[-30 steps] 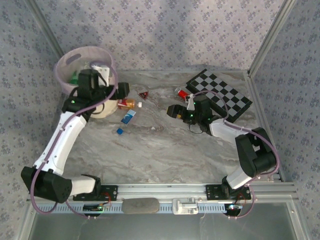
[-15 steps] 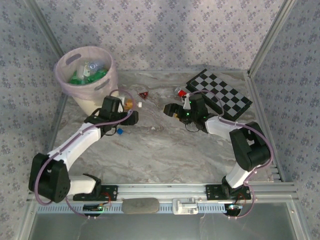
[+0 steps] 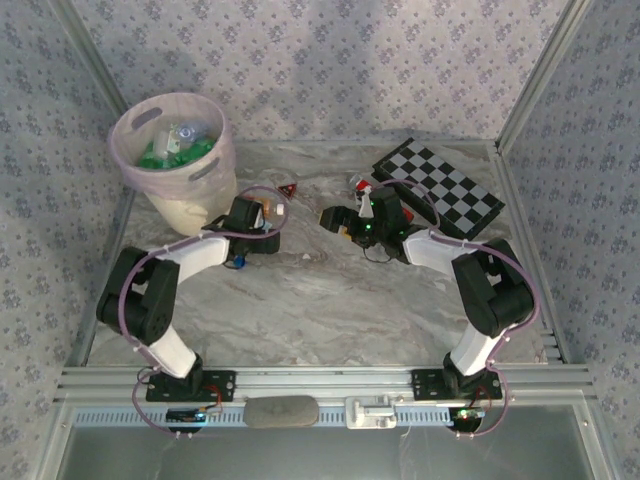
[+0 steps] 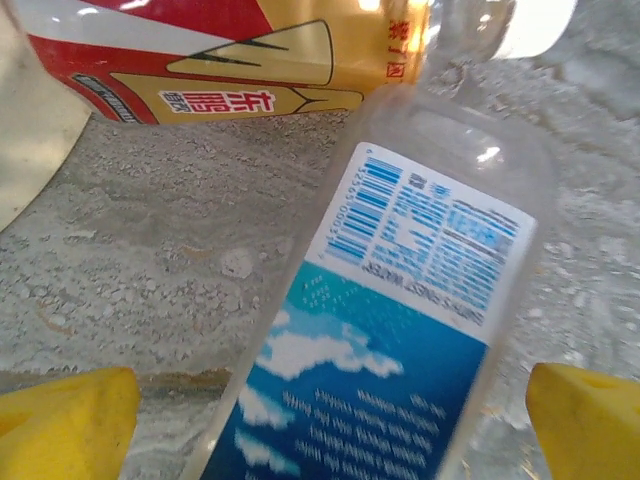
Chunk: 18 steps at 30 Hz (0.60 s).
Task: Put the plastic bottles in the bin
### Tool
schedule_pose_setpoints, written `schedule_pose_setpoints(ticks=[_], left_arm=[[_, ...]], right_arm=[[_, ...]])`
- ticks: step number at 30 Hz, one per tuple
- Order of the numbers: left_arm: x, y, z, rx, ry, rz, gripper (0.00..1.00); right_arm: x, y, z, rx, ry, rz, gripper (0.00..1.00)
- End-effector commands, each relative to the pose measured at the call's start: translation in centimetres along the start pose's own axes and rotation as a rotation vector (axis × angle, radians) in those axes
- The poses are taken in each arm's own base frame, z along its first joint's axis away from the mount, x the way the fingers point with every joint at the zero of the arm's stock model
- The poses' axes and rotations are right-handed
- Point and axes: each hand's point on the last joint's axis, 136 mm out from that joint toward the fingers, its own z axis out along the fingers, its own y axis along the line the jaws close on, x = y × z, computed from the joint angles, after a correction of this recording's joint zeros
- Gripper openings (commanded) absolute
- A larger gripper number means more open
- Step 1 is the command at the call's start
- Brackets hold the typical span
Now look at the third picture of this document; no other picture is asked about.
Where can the orange drink bottle red label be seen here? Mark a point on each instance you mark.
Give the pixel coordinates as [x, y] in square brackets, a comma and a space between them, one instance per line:
[270, 206]

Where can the clear bottle blue white label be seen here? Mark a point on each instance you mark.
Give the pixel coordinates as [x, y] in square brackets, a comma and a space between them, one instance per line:
[239, 261]

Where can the clear bottle pink purple label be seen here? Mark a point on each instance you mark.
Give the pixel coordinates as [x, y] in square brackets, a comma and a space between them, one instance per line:
[190, 132]

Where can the small bottle green label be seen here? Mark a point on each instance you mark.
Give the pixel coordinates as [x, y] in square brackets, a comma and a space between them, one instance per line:
[167, 142]

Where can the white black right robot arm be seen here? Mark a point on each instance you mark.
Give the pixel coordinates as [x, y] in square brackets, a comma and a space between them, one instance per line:
[440, 250]

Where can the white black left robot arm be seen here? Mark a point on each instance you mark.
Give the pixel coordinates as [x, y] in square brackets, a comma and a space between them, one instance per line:
[200, 257]

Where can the white bin with pink liner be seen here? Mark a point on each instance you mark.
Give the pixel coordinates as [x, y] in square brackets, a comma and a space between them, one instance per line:
[200, 210]

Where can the small red triangle sign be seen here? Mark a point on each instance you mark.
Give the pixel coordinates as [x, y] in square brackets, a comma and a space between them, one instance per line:
[288, 192]

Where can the black grey folding chessboard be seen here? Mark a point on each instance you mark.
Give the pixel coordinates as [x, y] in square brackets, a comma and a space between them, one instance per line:
[470, 195]

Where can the white plastic latch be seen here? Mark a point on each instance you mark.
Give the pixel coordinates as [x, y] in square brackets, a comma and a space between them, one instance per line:
[370, 415]

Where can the grey oval pad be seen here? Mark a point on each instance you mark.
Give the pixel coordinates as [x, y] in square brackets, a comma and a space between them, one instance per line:
[280, 412]

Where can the small circuit board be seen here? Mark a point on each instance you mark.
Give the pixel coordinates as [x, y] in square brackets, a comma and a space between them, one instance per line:
[185, 415]
[467, 414]

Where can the grey metal panel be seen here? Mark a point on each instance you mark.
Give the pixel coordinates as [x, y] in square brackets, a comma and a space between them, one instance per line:
[350, 455]

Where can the aluminium side rail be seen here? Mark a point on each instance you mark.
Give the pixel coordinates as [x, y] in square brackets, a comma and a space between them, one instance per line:
[519, 215]
[118, 225]

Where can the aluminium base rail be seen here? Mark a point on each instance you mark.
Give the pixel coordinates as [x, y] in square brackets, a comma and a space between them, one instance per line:
[320, 382]

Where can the aluminium frame post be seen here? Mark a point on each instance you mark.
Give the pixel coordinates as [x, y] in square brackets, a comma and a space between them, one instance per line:
[93, 55]
[541, 75]

